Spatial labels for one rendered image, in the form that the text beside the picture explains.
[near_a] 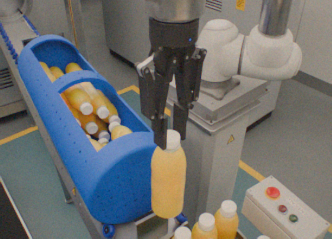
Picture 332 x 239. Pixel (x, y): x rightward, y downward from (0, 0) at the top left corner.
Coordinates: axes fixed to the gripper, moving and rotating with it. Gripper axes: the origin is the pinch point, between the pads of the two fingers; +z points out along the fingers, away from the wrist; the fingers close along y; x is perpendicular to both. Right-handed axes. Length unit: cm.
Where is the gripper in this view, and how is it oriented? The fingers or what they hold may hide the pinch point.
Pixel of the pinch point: (170, 126)
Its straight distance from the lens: 56.8
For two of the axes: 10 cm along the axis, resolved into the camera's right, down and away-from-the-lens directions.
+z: -0.2, 8.3, 5.5
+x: 6.2, 4.4, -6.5
